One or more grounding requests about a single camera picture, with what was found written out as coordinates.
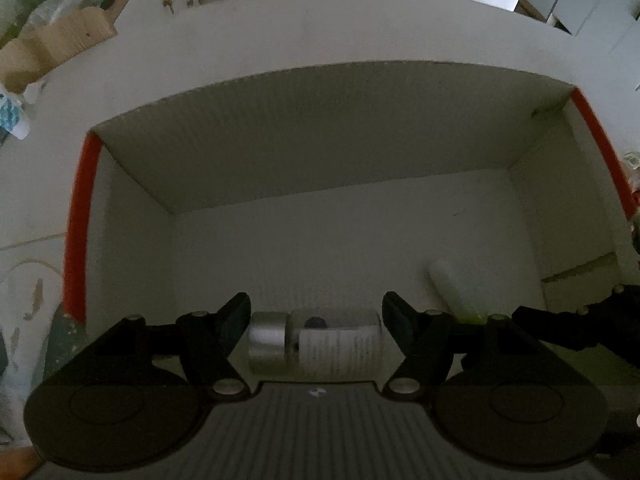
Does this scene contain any white bottle with green cap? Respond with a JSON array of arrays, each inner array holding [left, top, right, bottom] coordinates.
[[428, 258, 489, 324]]

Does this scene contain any clear jar with silver lid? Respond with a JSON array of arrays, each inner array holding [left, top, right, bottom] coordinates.
[[247, 308, 383, 382]]

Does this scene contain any red and white storage box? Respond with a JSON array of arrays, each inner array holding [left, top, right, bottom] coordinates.
[[64, 61, 639, 337]]

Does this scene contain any brown cardboard box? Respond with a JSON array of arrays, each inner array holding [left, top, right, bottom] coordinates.
[[1, 6, 117, 93]]

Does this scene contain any white wall cupboard unit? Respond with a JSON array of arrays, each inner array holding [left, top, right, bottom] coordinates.
[[518, 0, 639, 67]]

